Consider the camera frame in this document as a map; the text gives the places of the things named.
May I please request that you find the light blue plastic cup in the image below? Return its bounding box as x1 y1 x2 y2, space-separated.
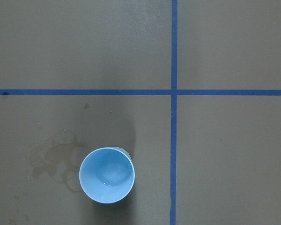
79 147 135 204

